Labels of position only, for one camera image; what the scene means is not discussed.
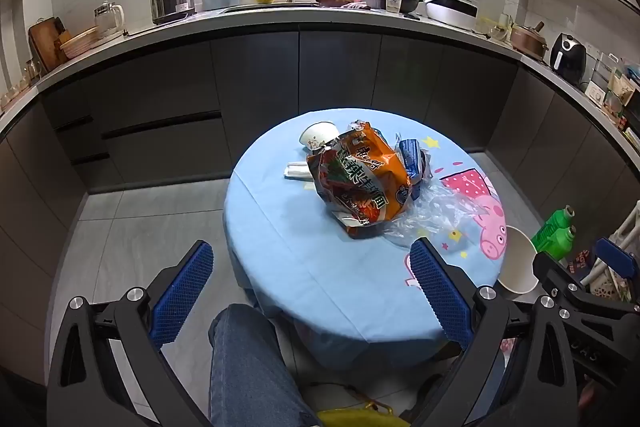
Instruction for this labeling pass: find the blue snack packet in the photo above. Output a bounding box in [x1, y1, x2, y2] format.
[397, 137, 426, 180]

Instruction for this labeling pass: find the white paper bucket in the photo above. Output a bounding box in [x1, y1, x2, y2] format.
[495, 225, 542, 295]

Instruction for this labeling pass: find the copper pot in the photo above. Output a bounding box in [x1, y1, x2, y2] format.
[510, 22, 551, 58]

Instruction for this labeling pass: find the stack of food boxes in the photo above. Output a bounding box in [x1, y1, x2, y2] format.
[585, 57, 640, 142]

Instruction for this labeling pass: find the yellow plastic bag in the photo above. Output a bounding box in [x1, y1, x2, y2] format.
[315, 399, 411, 427]

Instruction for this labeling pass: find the kitchen sink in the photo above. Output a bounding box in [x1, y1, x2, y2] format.
[222, 2, 321, 14]

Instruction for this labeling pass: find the orange noodle bag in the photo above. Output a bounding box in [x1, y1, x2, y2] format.
[306, 121, 412, 240]

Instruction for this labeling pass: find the dark blue printed bag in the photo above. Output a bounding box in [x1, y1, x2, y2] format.
[570, 251, 597, 275]

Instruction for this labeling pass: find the white storage rack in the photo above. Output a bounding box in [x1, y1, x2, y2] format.
[585, 202, 640, 303]

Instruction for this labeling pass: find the white paper napkin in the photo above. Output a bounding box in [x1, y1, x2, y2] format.
[284, 161, 316, 180]

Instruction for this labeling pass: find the woven basket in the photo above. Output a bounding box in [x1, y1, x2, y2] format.
[59, 27, 101, 59]

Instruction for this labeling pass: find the glass kettle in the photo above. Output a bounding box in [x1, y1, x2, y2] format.
[94, 2, 126, 38]

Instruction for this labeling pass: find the clear plastic bag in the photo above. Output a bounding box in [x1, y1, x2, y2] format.
[385, 179, 483, 248]

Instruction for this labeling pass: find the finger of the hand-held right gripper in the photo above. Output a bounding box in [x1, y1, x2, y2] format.
[531, 251, 640, 333]
[594, 237, 640, 283]

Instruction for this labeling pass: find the small white cup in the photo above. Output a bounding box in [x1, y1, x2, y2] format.
[299, 121, 340, 152]

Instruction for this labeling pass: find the black air fryer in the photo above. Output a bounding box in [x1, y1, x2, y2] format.
[550, 33, 587, 85]

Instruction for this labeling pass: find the row of glass jars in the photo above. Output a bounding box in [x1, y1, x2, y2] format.
[0, 59, 43, 108]

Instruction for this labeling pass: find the blue cartoon tablecloth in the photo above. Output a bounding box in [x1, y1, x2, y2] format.
[222, 107, 508, 358]

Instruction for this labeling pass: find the white rice cooker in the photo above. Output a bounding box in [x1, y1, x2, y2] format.
[425, 0, 482, 30]

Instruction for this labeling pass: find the dark kitchen cabinet unit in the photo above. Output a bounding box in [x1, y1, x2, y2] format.
[0, 4, 640, 388]

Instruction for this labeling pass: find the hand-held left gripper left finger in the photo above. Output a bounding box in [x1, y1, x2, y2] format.
[46, 239, 216, 427]

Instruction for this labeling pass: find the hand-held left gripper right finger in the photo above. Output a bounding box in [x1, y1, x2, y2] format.
[407, 237, 593, 427]

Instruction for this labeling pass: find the person's jeans leg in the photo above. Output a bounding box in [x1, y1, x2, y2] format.
[209, 303, 321, 427]

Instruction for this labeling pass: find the wooden cutting board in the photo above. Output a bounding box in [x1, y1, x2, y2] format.
[27, 17, 68, 72]

